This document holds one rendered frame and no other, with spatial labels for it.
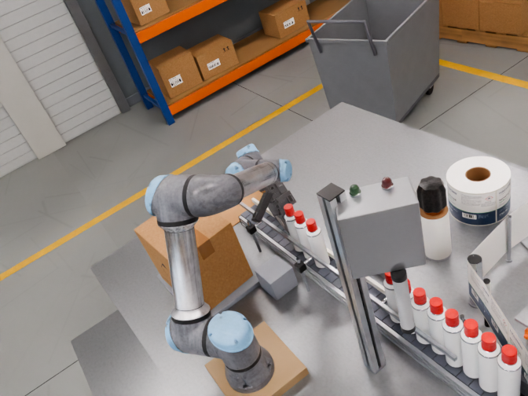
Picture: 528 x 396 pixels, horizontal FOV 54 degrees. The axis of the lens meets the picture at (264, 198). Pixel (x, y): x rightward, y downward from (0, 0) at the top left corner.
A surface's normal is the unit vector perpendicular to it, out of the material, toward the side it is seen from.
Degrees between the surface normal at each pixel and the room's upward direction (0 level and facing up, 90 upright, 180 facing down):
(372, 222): 90
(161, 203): 64
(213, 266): 90
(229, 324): 8
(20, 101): 90
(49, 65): 90
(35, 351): 0
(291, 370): 1
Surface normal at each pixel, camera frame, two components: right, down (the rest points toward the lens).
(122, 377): -0.27, -0.75
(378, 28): -0.60, 0.58
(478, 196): -0.26, 0.65
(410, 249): 0.02, 0.62
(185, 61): 0.50, 0.43
